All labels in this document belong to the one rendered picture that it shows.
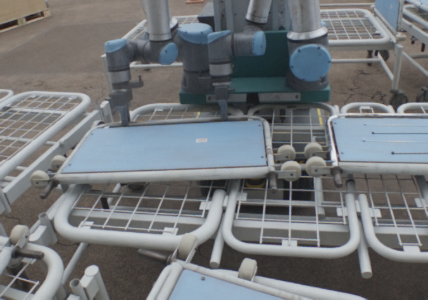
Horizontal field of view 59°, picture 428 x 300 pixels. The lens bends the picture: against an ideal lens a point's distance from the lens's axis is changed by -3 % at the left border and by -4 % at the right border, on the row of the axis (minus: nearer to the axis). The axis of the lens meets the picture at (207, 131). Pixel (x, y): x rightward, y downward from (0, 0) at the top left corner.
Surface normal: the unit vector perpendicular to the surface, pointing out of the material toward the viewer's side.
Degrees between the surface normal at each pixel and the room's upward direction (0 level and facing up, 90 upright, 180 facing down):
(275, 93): 90
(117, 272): 0
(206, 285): 7
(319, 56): 95
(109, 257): 0
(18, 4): 90
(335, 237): 90
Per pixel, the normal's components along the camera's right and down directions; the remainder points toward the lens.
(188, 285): 0.03, -0.85
